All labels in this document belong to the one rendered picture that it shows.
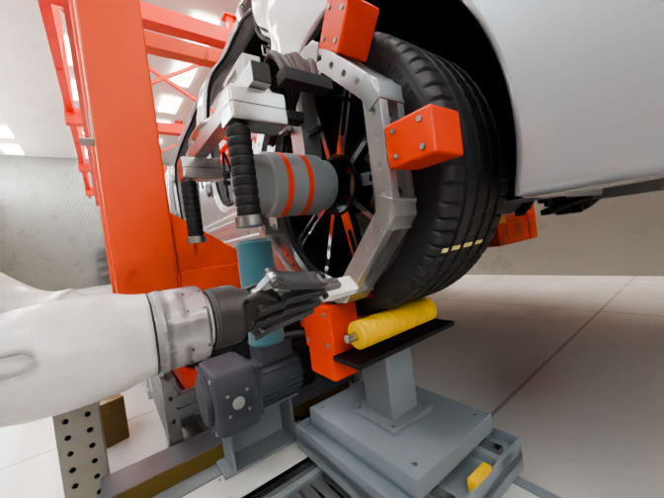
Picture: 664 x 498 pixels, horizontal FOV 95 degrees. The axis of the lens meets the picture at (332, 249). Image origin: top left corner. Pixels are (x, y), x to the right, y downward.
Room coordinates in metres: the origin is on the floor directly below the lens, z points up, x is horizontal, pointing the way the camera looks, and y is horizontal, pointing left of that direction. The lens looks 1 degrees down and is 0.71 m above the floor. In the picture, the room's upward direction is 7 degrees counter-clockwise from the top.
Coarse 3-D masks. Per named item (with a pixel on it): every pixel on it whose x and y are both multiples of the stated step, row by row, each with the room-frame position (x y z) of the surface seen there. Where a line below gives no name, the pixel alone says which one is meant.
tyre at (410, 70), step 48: (384, 48) 0.59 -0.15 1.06; (432, 96) 0.52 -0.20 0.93; (480, 96) 0.62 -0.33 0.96; (480, 144) 0.57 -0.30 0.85; (432, 192) 0.54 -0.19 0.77; (480, 192) 0.58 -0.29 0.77; (432, 240) 0.55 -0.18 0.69; (480, 240) 0.64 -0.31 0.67; (384, 288) 0.65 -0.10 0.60; (432, 288) 0.68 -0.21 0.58
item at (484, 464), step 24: (312, 432) 0.91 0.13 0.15; (504, 432) 0.77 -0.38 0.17; (312, 456) 0.86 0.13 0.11; (336, 456) 0.76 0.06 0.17; (480, 456) 0.72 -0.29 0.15; (504, 456) 0.69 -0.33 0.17; (336, 480) 0.77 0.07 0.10; (360, 480) 0.69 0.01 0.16; (384, 480) 0.69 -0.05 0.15; (456, 480) 0.67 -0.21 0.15; (480, 480) 0.63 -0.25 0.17; (504, 480) 0.68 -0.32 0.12
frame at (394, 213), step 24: (312, 48) 0.62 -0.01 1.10; (336, 72) 0.58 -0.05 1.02; (360, 72) 0.53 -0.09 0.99; (360, 96) 0.53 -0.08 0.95; (384, 96) 0.51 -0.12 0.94; (384, 120) 0.51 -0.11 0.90; (264, 144) 0.86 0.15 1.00; (384, 144) 0.50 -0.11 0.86; (384, 168) 0.51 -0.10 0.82; (384, 192) 0.53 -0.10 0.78; (408, 192) 0.53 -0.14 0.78; (384, 216) 0.51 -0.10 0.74; (408, 216) 0.53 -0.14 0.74; (288, 240) 0.92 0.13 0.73; (384, 240) 0.54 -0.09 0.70; (288, 264) 0.84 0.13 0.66; (360, 264) 0.58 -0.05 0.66; (384, 264) 0.60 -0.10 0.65; (360, 288) 0.61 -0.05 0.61
